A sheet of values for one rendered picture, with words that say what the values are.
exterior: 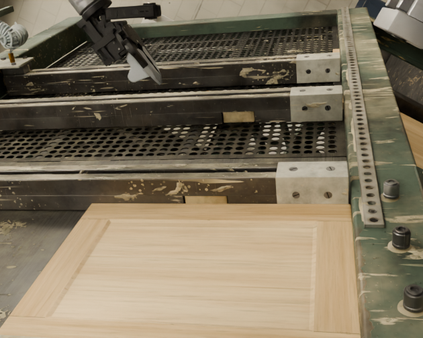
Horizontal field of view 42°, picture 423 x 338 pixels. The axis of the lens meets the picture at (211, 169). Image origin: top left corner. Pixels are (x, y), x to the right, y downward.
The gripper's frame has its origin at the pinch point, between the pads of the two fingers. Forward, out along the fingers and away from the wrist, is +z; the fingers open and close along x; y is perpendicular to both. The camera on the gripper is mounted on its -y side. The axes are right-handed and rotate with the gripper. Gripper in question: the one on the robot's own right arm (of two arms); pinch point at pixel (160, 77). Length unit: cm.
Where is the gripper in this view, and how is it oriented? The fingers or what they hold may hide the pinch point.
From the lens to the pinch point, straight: 122.3
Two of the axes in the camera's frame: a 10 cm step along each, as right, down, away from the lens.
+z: 5.9, 7.8, 1.9
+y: -8.0, 5.4, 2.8
